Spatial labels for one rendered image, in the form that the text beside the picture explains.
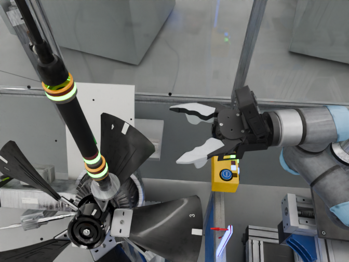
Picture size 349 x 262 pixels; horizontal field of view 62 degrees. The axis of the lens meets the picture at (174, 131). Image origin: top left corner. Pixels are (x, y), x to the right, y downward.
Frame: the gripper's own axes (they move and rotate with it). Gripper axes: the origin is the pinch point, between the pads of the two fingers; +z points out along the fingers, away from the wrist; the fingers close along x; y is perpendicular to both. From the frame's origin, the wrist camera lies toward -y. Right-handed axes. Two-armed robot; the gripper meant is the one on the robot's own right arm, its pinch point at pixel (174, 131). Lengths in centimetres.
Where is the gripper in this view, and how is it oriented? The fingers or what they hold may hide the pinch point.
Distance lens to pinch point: 55.6
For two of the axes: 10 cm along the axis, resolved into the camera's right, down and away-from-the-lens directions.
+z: -9.9, 0.8, -0.6
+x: -1.0, -8.1, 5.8
